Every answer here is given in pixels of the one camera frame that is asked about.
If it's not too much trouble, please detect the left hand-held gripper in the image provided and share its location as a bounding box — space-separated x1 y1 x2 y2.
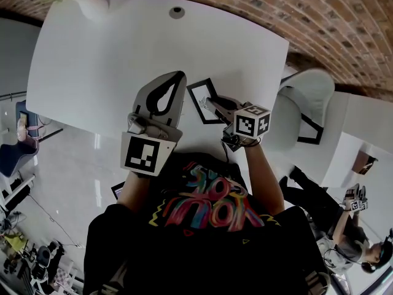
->
121 71 187 178

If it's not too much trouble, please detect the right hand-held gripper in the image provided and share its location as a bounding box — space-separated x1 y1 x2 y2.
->
204 96 273 152

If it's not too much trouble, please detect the black framed picture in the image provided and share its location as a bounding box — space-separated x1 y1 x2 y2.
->
186 77 228 125

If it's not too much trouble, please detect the person's right forearm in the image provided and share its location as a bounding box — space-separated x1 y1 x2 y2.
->
244 140 286 218

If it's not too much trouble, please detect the person's left forearm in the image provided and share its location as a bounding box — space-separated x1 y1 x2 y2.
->
116 170 154 214

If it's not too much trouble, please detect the black wrist band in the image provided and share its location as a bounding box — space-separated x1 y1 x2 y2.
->
241 136 262 149

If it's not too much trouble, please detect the white chair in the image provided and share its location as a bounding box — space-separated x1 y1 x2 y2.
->
271 68 336 153

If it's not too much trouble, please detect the white vase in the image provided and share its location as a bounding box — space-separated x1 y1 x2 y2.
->
76 0 110 21

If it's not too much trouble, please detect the white shelf cabinet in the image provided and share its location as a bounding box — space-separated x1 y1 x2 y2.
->
319 90 393 190

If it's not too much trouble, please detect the person's black printed t-shirt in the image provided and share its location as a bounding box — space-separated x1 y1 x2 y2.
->
84 152 334 295

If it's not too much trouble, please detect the blue chair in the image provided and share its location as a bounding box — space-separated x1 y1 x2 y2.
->
0 101 41 178

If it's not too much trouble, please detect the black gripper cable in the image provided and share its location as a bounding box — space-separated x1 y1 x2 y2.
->
221 140 231 164

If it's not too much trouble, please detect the large black empty frame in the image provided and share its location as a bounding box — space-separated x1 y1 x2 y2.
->
296 112 325 146

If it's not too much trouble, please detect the round table cable grommet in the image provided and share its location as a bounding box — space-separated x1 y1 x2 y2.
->
168 6 186 20

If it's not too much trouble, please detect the small black picture frame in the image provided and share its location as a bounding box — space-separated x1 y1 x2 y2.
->
110 181 125 201

